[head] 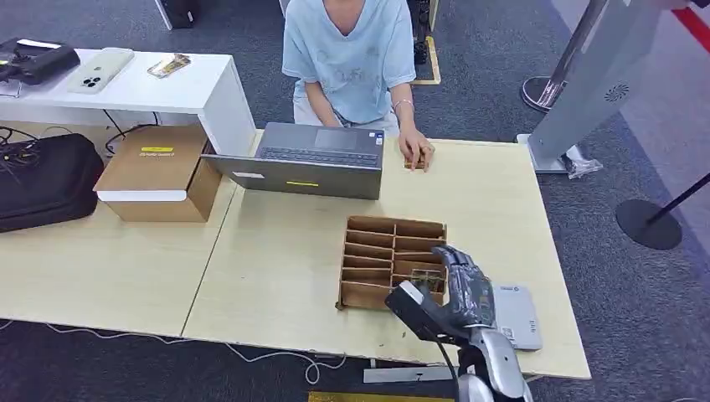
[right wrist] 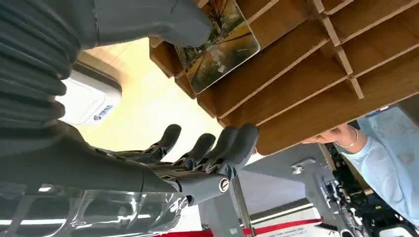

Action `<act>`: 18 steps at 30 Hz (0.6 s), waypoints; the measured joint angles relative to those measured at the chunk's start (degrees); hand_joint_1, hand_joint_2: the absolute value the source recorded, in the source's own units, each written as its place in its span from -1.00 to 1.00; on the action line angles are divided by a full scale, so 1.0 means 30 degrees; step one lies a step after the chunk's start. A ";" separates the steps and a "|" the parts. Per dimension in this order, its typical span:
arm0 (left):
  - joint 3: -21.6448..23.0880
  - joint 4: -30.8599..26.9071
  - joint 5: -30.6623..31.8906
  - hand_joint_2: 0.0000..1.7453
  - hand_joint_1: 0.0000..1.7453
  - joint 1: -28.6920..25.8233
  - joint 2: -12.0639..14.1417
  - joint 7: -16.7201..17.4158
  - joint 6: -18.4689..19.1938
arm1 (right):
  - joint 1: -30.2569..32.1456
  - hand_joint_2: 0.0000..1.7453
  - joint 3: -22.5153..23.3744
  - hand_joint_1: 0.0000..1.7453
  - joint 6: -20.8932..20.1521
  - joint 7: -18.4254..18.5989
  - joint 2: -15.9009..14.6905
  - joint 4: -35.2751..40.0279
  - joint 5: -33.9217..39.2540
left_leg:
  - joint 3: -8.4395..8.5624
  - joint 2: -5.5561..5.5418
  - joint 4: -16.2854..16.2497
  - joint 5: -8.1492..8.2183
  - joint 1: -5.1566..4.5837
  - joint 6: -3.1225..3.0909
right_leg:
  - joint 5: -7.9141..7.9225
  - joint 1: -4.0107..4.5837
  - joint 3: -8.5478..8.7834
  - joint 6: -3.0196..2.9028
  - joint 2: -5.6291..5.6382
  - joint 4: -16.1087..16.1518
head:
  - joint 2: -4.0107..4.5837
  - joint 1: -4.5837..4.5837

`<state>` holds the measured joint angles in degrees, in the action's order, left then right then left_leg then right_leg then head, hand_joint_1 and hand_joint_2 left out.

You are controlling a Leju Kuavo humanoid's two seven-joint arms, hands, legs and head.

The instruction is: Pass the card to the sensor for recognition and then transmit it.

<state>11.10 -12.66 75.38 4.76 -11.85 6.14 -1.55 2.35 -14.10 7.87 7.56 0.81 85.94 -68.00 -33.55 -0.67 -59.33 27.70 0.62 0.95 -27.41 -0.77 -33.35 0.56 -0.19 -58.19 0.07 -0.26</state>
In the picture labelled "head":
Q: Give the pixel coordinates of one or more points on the person's left hand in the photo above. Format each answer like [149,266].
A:
[415,147]

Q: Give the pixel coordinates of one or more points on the grey open laptop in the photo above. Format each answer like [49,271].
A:
[313,166]

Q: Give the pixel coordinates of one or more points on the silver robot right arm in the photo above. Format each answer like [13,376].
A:
[496,366]

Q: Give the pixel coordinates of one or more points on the black pouch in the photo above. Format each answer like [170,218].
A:
[36,60]

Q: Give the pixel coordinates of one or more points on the stack of cards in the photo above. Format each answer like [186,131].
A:
[413,165]

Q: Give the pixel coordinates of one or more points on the grey flat card reader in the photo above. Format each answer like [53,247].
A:
[518,319]

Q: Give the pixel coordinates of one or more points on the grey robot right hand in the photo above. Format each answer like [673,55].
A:
[471,299]

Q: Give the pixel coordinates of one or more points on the gold foil packet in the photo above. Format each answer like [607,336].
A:
[168,65]

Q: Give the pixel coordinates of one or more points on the black stanchion post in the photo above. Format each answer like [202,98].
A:
[648,224]

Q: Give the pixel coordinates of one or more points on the chrome stanchion post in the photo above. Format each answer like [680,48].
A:
[546,89]

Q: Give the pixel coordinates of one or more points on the white side table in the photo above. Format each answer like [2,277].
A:
[166,94]

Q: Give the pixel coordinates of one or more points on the clear plastic bag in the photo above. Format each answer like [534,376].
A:
[582,165]

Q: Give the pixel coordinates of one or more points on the black cabinet with white frame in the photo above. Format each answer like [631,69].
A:
[177,12]

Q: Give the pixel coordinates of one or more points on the green printed card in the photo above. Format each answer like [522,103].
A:
[426,279]

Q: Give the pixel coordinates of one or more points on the brown cardboard box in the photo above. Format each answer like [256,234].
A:
[158,172]

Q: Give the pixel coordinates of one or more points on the black soft bag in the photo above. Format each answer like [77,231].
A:
[47,183]

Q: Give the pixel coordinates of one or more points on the pale smartphone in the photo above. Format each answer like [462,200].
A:
[101,69]

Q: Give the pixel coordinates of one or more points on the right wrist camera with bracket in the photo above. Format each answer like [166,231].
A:
[413,310]

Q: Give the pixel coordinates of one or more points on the person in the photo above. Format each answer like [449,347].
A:
[349,61]

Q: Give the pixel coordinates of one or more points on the wooden compartment card box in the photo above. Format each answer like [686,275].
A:
[371,261]

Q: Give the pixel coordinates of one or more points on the grey kiosk stand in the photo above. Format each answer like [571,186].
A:
[593,77]

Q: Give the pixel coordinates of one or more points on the yellow bordered floor mat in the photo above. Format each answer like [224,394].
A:
[432,61]

